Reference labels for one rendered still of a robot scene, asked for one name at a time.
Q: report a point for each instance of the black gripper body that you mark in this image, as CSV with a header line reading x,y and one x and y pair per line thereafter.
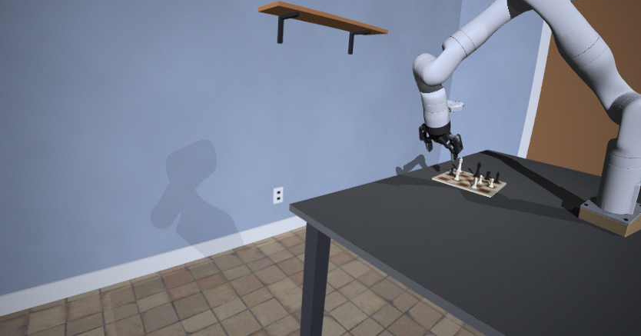
x,y
443,132

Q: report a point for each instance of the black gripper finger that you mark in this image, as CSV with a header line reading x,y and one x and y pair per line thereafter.
x,y
423,137
457,145

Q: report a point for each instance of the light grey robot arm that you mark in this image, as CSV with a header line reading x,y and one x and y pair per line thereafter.
x,y
585,52

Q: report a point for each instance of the beige and brown chessboard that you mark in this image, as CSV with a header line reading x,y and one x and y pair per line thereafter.
x,y
466,181

